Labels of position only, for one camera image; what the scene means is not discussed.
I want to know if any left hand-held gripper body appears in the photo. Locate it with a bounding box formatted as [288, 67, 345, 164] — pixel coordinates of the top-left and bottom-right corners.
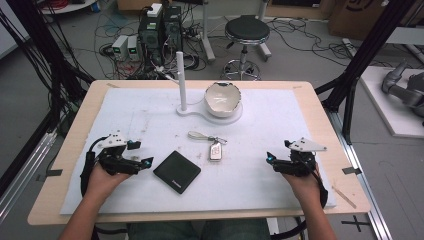
[96, 131, 142, 177]

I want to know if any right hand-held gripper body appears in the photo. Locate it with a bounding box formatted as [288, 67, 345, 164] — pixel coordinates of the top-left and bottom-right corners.
[273, 136, 328, 178]

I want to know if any person's right hand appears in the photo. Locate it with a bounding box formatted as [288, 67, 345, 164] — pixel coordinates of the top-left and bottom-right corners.
[281, 165, 325, 210]

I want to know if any person's left hand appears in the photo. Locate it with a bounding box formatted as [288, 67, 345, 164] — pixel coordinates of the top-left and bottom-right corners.
[84, 163, 133, 199]

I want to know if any white foam mat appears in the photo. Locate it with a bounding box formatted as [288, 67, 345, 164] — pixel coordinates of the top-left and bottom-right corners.
[59, 87, 337, 216]

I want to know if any light wooden table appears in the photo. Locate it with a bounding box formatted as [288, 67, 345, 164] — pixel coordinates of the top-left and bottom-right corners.
[27, 79, 372, 227]

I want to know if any black leather wallet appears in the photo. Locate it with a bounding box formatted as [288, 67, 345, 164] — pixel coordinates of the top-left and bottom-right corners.
[152, 150, 202, 195]

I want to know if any black tape strip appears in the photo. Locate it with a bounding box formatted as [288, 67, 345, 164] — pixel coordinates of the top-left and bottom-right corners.
[35, 168, 64, 183]
[341, 166, 363, 176]

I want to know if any thin wooden stick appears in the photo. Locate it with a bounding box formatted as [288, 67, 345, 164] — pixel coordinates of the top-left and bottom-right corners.
[331, 185, 358, 210]

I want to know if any white ceramic bowl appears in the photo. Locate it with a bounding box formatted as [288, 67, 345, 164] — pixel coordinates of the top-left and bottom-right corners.
[203, 81, 243, 119]

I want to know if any white stand with pole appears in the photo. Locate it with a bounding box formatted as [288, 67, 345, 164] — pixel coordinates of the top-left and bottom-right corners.
[175, 50, 244, 126]

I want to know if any black tape cross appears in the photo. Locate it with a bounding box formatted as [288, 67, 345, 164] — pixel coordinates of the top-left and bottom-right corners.
[341, 214, 371, 234]

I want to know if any grey power supply unit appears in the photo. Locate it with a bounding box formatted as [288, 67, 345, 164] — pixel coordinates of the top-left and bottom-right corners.
[111, 34, 130, 60]
[126, 35, 141, 61]

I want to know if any white platform board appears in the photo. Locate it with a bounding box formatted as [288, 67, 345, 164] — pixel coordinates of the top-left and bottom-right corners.
[359, 65, 424, 140]

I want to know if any black computer tower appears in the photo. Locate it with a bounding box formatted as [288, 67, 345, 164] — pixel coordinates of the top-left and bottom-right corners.
[162, 5, 184, 52]
[137, 14, 165, 66]

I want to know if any white metal table leg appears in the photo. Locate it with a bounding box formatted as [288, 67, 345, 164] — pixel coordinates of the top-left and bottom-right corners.
[257, 0, 273, 62]
[199, 0, 217, 63]

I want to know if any black round stool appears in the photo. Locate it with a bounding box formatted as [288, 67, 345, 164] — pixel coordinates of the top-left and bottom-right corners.
[222, 14, 272, 81]

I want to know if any white box device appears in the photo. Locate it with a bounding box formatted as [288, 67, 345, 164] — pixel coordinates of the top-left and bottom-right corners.
[146, 2, 164, 19]

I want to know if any cardboard box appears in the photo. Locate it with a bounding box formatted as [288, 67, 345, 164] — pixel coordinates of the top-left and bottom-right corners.
[327, 0, 424, 42]

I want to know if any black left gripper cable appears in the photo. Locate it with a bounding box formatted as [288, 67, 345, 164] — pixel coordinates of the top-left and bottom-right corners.
[79, 136, 110, 198]

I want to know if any silver key fob with strap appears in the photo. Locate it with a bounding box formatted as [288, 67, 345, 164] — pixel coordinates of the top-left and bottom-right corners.
[187, 130, 229, 163]

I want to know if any aluminium rail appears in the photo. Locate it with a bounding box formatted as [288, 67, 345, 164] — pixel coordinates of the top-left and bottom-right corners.
[0, 129, 58, 224]
[324, 109, 394, 240]

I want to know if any black frame post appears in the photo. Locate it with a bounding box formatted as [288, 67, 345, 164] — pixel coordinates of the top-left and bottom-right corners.
[314, 0, 418, 145]

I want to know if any black frame with cables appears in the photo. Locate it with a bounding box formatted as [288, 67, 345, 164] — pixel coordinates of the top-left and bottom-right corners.
[0, 0, 96, 198]

